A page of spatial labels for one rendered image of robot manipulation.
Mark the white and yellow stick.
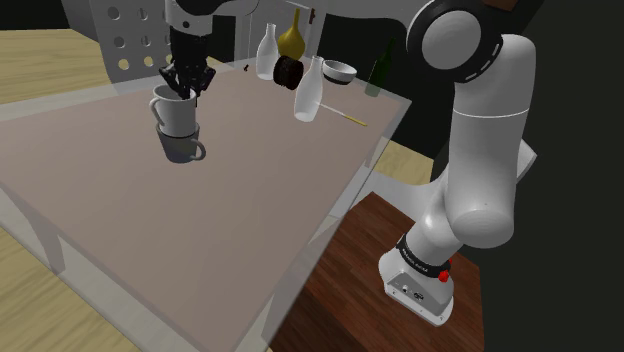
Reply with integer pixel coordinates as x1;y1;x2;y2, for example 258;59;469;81
318;102;369;128

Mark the small white bottle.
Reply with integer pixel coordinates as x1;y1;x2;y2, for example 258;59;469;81
255;22;281;82

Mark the black cylinder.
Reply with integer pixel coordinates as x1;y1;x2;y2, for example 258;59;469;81
272;54;306;92

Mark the grey mug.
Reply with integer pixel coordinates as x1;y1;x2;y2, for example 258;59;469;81
155;122;207;165

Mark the brown wooden robot stand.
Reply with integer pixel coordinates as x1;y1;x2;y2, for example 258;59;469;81
269;190;487;352

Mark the white mug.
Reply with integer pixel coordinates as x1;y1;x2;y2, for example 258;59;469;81
148;83;200;139

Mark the tall white bottle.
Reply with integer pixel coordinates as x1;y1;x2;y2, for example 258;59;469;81
293;54;326;124

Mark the white bowl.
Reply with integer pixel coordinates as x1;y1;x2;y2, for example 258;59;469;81
322;58;359;87

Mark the white chair with round holes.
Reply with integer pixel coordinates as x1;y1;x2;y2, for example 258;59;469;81
60;0;173;85

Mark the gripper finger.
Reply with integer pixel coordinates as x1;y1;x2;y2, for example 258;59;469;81
158;63;185;100
187;67;217;100

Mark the grey table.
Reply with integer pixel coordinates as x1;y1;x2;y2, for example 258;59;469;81
0;57;414;352

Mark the yellow vase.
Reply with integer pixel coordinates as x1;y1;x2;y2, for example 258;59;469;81
277;7;307;62

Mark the green bottle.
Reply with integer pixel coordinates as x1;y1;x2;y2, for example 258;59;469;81
363;37;398;98

